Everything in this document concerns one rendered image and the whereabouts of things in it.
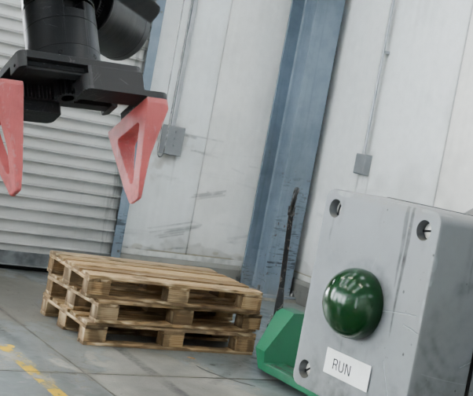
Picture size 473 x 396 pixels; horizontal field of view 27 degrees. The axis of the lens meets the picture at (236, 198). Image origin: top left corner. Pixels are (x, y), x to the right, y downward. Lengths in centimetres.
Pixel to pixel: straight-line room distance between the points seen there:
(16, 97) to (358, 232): 35
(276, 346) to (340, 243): 564
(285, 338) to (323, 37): 376
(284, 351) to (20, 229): 305
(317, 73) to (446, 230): 870
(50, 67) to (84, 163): 773
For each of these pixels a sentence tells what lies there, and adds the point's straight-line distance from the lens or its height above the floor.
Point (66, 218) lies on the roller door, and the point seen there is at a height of 47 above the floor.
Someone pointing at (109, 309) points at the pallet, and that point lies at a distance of 602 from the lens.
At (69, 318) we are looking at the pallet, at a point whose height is 8.
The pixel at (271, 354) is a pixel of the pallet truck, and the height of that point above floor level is 13.
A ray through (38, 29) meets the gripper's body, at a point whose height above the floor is 140.
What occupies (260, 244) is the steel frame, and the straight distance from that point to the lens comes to 941.
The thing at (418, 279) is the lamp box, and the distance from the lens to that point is 39.
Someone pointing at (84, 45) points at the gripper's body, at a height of 139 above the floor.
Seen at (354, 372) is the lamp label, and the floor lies 126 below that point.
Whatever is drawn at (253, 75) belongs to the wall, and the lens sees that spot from 923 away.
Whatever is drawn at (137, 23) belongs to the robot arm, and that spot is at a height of 143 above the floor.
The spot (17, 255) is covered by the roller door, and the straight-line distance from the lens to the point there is 836.
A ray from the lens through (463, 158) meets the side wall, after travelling 784.
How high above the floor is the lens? 134
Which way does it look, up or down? 3 degrees down
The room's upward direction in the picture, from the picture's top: 11 degrees clockwise
